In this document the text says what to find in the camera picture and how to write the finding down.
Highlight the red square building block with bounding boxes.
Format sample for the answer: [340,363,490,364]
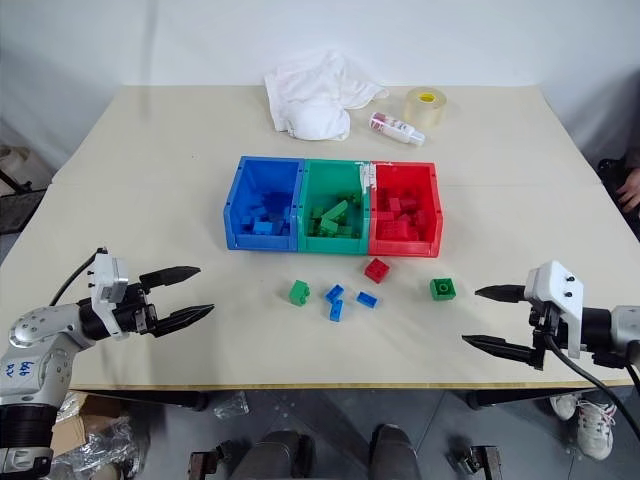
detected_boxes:
[363,257,392,284]

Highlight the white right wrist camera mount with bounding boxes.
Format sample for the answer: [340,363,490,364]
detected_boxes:
[523,259,586,360]

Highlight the white tape strip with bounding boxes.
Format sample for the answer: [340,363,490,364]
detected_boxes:
[355,160,377,195]

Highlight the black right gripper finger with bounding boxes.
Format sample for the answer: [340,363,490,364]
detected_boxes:
[460,334,536,367]
[473,284,527,304]

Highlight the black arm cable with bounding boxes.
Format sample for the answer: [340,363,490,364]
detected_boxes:
[543,333,640,435]
[48,251,101,307]

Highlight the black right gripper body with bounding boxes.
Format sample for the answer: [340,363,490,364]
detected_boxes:
[527,299,571,372]

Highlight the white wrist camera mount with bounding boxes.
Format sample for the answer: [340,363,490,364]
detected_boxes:
[87,248,132,342]
[523,259,586,360]

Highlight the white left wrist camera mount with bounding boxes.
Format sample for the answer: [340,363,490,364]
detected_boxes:
[87,248,132,342]

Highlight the dark rounded shape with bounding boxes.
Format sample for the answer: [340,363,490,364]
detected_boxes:
[248,429,317,480]
[368,423,422,480]

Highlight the white sneaker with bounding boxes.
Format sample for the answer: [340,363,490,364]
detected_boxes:
[549,392,581,422]
[575,397,615,462]

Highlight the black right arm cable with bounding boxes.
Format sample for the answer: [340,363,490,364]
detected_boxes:
[543,333,640,435]

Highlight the blue plastic bin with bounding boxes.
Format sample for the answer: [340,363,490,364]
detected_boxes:
[222,155,306,252]

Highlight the small white labelled bottle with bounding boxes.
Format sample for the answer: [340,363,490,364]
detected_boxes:
[368,111,428,148]

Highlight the brown cardboard box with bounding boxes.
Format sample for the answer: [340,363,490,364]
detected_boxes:
[49,393,126,459]

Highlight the green plastic bin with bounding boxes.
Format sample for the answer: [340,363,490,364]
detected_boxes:
[296,158,375,254]

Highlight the white crumpled cloth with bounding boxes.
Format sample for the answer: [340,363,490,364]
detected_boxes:
[263,49,392,143]

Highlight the small crumpled plastic wrap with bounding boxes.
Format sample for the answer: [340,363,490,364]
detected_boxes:
[212,390,251,419]

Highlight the black equipment stand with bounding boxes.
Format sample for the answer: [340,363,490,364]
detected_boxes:
[0,143,55,237]

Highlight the green stepped building block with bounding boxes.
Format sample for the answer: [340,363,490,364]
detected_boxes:
[287,279,311,307]

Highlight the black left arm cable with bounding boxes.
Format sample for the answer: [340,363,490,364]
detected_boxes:
[48,251,101,307]

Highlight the long green building block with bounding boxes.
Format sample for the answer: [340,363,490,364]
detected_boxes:
[319,198,350,224]

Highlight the green square building block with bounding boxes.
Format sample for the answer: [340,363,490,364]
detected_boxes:
[428,277,458,303]

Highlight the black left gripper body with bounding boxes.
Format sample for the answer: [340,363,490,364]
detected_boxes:
[117,282,160,339]

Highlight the blue L-shaped building block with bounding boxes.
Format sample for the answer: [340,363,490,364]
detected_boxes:
[324,284,348,323]

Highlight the red plastic bin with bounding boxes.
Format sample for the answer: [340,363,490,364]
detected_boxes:
[367,160,445,259]

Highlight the large red building block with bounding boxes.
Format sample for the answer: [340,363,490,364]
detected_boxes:
[381,218,417,242]

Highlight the clear plastic bag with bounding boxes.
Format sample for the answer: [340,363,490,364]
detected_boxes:
[49,417,151,480]

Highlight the clear packing tape roll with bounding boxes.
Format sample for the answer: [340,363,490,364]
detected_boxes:
[403,85,448,133]

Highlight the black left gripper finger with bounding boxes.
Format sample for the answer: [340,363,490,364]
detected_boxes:
[138,266,203,293]
[149,303,217,338]

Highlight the bystander bare hand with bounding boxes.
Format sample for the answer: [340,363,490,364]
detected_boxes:
[616,166,640,214]

